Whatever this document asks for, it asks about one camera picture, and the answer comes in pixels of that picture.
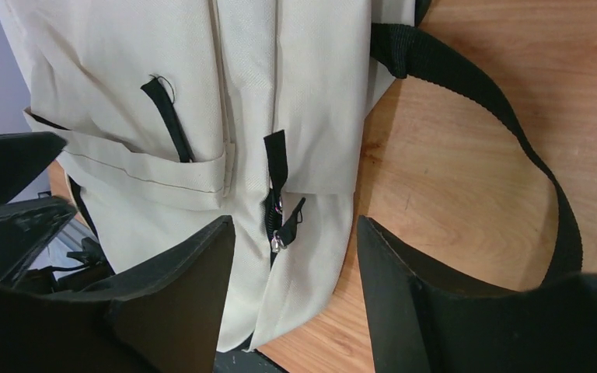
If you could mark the beige canvas backpack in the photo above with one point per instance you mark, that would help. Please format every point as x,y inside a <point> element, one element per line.
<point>177,112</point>

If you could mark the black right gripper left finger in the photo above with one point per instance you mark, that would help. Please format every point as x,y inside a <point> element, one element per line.
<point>163,315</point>

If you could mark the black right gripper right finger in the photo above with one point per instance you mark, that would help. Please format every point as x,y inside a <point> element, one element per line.
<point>424,316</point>

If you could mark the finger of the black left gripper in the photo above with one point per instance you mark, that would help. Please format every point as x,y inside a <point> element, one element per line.
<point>26,228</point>
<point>23,157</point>

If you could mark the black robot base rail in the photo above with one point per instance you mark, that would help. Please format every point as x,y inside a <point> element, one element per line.
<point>238,361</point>

